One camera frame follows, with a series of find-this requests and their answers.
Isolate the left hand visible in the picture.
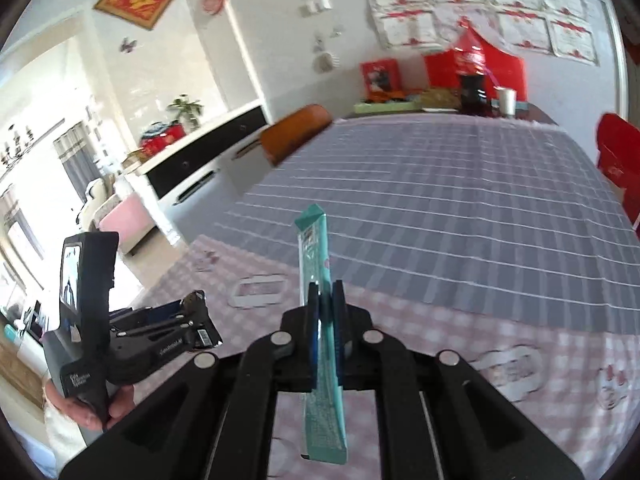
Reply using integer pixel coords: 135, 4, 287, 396
43, 379, 136, 431

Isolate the dark bottle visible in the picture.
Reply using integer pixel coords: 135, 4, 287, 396
458, 74, 487, 116

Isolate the white cup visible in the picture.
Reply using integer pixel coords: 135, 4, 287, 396
496, 87, 516, 117

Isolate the teal toothpaste box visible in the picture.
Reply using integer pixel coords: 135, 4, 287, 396
295, 204, 348, 465

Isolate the red photo frame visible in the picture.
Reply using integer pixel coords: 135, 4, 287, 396
360, 58, 402, 102

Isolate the black snack wrapper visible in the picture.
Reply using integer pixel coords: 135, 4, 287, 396
181, 289, 224, 350

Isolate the potted plant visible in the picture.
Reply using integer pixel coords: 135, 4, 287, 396
167, 93, 203, 132

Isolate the wooden chair by wall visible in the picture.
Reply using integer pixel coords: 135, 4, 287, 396
259, 104, 333, 166

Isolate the white sideboard cabinet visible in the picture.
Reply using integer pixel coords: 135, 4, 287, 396
124, 100, 271, 246

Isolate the pink grey checkered tablecloth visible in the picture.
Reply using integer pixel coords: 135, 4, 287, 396
141, 115, 639, 479

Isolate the black chandelier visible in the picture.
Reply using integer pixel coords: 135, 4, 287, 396
1, 125, 35, 170

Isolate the beige sofa pink blanket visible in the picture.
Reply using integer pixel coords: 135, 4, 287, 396
76, 177, 155, 255

